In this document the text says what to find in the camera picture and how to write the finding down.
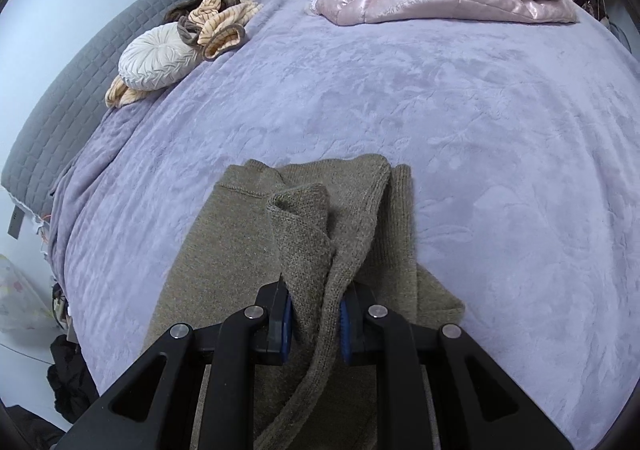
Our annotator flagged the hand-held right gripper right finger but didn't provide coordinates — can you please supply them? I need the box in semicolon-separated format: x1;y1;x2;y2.
339;282;574;450

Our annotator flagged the dark clothes pile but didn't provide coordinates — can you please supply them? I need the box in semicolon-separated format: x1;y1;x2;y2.
47;333;101;424

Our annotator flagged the lavender plush blanket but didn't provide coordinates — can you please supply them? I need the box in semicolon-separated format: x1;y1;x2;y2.
46;0;640;450

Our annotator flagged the grey quilted headboard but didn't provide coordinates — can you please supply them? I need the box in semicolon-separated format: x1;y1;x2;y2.
0;0;197;219

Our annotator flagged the round white pleated cushion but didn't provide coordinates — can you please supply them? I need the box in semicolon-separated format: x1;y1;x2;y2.
118;24;205;92

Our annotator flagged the olive brown knit sweater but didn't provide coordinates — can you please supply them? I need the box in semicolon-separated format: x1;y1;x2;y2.
142;154;466;450

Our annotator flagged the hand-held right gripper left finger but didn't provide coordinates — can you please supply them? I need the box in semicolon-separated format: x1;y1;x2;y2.
52;282;294;450

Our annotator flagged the peach and brown striped garment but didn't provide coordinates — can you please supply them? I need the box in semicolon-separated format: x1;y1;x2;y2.
104;0;264;109

